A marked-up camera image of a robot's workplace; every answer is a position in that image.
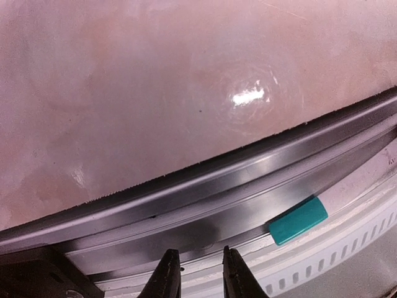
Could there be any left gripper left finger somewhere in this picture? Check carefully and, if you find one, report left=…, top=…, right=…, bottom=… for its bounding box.
left=138, top=249, right=181, bottom=298

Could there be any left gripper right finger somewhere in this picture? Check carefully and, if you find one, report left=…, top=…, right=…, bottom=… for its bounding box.
left=222, top=246, right=269, bottom=298

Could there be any teal pen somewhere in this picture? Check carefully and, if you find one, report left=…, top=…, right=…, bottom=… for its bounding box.
left=268, top=197, right=328, bottom=246

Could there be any metal frame rail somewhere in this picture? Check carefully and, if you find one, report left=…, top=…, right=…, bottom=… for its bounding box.
left=1, top=88, right=396, bottom=296

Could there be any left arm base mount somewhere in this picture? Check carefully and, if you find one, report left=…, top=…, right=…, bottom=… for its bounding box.
left=1, top=247, right=104, bottom=297

